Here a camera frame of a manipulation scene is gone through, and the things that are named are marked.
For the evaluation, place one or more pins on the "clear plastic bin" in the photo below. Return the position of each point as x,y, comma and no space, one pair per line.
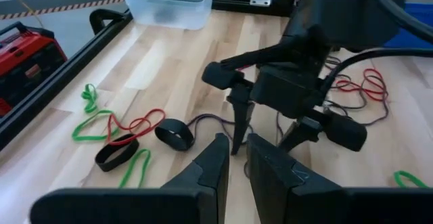
199,11

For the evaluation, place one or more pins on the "red black power station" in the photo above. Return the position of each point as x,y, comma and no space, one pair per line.
27,58

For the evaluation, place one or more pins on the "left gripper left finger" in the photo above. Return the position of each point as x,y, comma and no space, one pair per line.
189,200

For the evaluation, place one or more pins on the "thin dark rubber band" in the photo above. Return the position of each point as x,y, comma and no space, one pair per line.
385,112
206,115

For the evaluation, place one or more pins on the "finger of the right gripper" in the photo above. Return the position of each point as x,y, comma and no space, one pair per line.
243,115
304,131

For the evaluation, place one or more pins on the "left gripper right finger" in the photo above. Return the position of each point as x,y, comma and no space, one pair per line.
287,197

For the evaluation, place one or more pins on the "red rubber band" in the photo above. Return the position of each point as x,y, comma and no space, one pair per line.
161,115
372,95
243,68

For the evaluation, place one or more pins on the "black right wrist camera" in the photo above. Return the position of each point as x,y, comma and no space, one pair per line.
287,92

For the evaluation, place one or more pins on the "wide black rubber band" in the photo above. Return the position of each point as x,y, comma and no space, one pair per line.
115,164
176,146

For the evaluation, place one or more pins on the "green rubber band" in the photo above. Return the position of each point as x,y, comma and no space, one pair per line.
84,124
147,163
399,175
88,97

